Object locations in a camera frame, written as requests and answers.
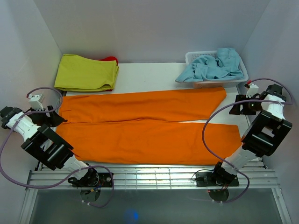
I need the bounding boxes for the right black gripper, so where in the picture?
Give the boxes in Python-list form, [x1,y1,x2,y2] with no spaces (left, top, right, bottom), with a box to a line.
[228,94,262,115]

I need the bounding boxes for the orange trousers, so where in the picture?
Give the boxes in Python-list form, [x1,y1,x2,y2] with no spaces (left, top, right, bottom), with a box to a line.
[56,87,241,165]

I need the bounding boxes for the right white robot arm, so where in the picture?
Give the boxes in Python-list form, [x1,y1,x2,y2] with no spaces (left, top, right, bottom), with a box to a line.
[211,84,292,185]

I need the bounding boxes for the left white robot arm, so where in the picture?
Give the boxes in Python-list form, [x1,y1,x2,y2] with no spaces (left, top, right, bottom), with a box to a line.
[0,106,100,187]

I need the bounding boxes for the light blue trousers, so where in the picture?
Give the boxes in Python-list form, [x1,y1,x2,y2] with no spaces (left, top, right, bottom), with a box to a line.
[175,48,244,83]

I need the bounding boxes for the folded yellow trousers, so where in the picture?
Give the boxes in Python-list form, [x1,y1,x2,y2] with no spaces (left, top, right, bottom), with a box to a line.
[54,54,119,92]

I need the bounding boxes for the folded red trousers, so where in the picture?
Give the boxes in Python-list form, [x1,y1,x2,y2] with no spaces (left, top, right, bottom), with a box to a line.
[98,56,118,65]

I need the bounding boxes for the white plastic basket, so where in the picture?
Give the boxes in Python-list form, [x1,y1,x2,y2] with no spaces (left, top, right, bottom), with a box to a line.
[185,50,249,89]

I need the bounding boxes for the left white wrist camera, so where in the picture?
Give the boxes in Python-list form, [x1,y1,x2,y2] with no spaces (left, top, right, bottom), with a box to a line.
[28,94,44,111]

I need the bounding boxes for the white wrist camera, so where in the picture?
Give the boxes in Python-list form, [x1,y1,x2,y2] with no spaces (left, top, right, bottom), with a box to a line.
[28,94,44,111]
[244,81,259,98]

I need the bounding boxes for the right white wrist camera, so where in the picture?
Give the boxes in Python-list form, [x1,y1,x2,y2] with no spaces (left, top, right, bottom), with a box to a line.
[244,81,259,98]

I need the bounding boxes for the aluminium rail frame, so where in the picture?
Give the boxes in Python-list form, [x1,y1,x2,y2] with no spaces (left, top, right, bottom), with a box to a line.
[19,86,292,224]

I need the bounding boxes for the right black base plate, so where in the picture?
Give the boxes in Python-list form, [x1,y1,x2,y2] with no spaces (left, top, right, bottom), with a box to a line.
[195,170,240,187]

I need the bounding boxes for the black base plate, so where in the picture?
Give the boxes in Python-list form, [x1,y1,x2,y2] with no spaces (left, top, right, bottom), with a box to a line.
[68,172,112,188]
[195,170,240,187]

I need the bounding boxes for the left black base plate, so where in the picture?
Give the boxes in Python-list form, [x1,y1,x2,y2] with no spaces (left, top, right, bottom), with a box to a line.
[68,172,112,188]

